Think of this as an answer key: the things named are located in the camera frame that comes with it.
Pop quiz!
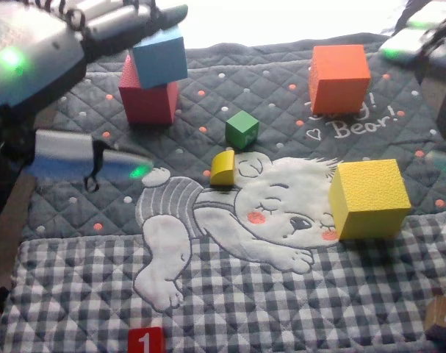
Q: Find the large yellow cube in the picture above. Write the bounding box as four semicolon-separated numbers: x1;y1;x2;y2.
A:
328;159;412;240

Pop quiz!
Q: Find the large red block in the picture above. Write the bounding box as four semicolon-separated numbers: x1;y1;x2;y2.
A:
118;54;179;125

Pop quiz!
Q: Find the grey quilt with bear print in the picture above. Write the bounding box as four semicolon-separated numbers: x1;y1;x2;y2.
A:
0;35;446;353

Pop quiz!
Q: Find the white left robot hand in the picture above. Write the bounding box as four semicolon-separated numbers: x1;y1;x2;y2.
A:
0;0;190;229

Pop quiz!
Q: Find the small yellow half-round block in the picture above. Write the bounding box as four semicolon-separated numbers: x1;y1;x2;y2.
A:
209;149;237;186

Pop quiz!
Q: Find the small wooden cube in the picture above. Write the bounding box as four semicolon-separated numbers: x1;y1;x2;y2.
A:
423;295;446;345

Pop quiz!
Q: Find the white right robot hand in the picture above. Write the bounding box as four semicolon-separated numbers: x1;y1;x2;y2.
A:
378;0;446;168

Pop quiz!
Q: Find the light blue cube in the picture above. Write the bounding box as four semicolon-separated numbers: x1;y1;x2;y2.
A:
132;28;190;90

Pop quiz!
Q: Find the small red cube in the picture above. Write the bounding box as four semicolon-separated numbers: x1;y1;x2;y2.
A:
127;326;165;353

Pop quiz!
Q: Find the small green cube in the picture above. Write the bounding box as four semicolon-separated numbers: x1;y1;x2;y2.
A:
224;110;260;150

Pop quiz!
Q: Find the large orange cube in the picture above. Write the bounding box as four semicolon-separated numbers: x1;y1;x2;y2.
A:
308;44;371;115

